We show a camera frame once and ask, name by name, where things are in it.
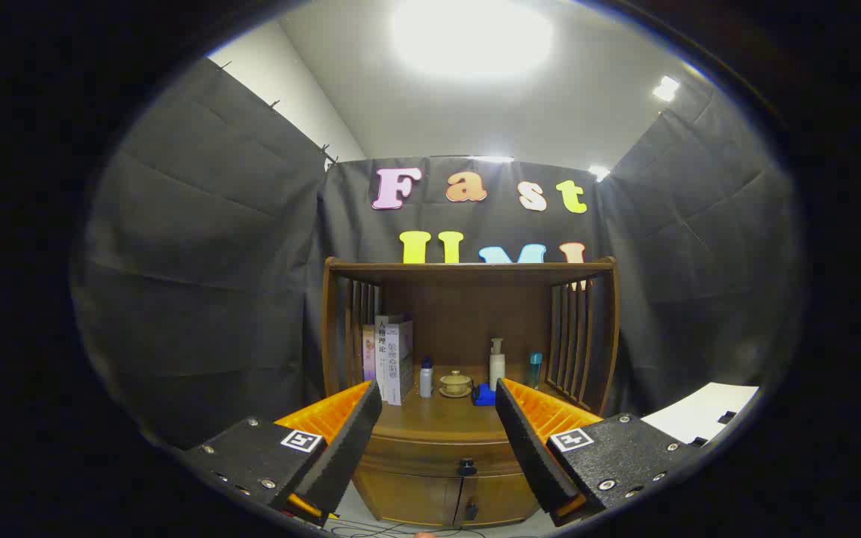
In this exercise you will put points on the white pump bottle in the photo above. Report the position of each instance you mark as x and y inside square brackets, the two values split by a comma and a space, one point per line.
[497, 370]

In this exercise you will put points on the white patterned book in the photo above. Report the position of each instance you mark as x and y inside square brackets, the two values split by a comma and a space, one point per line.
[399, 366]

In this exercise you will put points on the small white bottle blue cap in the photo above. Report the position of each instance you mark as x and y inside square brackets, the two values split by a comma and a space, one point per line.
[426, 381]

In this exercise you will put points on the large ceiling light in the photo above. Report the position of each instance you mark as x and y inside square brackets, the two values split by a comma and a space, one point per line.
[468, 33]

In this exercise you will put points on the brown wooden cabinet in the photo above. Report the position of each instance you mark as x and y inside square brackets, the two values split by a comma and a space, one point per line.
[468, 314]

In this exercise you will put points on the white side cabinet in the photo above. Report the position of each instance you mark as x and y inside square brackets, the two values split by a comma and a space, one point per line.
[699, 411]

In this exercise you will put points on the wooden drawer with black knob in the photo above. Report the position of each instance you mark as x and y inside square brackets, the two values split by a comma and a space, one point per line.
[415, 456]

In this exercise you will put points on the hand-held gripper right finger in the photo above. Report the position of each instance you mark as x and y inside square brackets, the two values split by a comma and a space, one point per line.
[531, 448]

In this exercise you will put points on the blue folded cloth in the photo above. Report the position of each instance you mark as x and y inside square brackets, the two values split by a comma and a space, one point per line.
[484, 396]

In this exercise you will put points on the beige lidded teacup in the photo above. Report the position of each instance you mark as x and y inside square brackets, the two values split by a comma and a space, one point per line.
[455, 385]

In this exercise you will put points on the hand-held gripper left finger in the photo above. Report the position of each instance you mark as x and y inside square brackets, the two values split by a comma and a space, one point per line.
[348, 441]

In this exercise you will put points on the clear blue bottle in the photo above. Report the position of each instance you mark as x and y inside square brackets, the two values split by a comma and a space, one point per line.
[535, 370]

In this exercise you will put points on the small ceiling light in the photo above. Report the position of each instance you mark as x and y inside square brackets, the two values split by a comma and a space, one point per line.
[599, 172]
[666, 88]
[490, 158]

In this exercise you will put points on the wooden cabinet countertop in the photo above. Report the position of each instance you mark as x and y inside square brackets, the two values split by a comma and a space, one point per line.
[445, 418]

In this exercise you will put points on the purple book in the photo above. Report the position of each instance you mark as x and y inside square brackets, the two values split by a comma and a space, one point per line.
[368, 355]

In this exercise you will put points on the thin white book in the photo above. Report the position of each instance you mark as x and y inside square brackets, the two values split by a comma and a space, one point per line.
[381, 359]

